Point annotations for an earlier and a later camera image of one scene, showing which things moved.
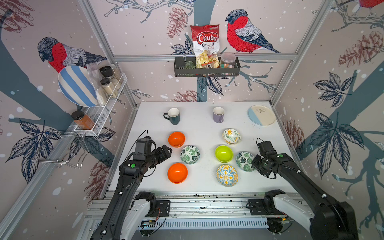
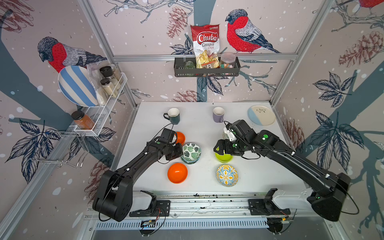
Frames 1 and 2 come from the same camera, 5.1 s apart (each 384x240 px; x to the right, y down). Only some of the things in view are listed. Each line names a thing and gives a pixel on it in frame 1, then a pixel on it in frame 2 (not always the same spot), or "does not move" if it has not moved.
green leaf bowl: (243, 161) -> (191, 153)
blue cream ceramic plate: (261, 115) does not move
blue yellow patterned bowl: (227, 175) does not move
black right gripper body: (259, 164) -> (234, 147)
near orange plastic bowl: (177, 173) does not move
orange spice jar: (81, 121) does not move
